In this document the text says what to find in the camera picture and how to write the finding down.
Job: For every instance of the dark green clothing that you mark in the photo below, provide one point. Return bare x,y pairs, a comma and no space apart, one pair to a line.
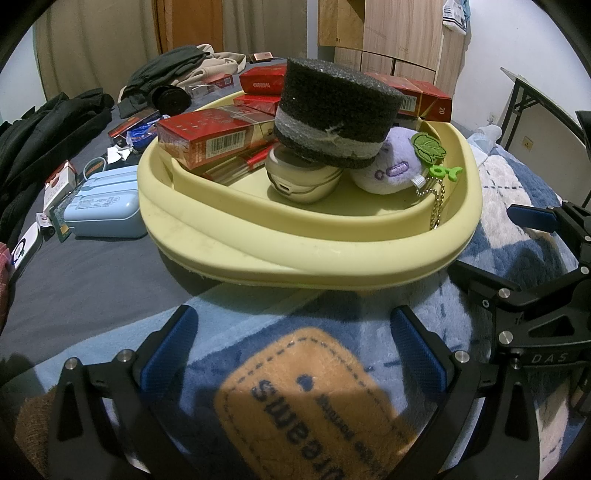
161,69

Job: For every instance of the black round speaker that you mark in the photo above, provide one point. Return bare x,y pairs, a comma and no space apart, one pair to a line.
171,99

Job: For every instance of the white blue hanging plastic bag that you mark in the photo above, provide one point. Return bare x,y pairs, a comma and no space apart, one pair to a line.
456,16

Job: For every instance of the red pack clear wrapper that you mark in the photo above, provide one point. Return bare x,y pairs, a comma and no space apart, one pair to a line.
210,85

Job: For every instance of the green circuit board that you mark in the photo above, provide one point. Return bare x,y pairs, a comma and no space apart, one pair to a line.
60,221

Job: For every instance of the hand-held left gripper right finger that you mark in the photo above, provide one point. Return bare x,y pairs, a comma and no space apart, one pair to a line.
415,346

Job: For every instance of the black jacket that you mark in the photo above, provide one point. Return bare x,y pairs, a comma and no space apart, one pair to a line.
41,134

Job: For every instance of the large red box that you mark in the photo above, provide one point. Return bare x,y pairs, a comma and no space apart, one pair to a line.
203,134

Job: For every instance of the dark grey bed sheet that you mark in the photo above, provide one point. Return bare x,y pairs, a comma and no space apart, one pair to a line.
101,277

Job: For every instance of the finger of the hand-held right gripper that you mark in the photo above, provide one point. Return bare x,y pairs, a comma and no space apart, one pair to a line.
485,284
531,218

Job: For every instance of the black foam cylinder grey band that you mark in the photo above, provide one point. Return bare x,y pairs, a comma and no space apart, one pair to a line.
332,110

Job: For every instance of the white red small box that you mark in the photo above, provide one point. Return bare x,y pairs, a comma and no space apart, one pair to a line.
59,182

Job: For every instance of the beige clothing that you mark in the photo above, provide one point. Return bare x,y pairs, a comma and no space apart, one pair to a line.
221,62

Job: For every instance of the wooden wardrobe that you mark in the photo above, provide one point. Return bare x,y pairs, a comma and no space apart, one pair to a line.
397,32

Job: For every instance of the long red carton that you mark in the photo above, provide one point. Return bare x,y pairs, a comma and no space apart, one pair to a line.
415,97

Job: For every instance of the beige curtain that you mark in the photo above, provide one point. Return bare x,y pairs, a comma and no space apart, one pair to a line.
115,37

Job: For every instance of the black folding table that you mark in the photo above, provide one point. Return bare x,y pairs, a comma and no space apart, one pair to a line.
535,99

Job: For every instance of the red blue packet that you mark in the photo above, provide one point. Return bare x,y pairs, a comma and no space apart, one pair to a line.
134,129

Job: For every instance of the cream round case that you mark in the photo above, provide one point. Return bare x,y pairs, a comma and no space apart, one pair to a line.
300,180

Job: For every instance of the yellow plastic basin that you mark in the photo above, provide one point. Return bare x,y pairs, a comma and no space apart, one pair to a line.
295,244

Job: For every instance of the light blue power bank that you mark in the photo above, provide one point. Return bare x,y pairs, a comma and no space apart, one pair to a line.
104,205

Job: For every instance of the brown fuzzy cloth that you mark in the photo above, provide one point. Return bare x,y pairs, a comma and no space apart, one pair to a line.
34,424

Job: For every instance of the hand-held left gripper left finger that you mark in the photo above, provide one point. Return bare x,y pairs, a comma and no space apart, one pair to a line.
171,341

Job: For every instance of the wall outlet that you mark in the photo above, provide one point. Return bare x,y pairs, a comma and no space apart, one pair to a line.
527,142

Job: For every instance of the copper coloured box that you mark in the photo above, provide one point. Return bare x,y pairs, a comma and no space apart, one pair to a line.
259,56

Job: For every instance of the blue white checkered blanket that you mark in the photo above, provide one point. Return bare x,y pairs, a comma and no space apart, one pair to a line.
286,323

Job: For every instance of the white crumpled paper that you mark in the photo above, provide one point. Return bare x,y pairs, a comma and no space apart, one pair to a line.
117,153

